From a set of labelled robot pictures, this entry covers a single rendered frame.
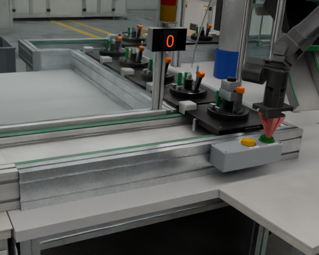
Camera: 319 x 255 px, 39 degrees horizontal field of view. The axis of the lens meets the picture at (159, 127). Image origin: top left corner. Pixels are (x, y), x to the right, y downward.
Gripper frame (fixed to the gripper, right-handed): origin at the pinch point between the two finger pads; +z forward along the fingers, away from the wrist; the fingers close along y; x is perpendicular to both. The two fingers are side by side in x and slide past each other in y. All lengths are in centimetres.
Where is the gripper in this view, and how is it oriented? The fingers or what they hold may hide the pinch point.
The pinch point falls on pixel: (268, 134)
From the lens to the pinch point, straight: 136.6
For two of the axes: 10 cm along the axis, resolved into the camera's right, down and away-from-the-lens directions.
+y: -8.8, 1.0, -4.6
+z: -0.7, 9.4, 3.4
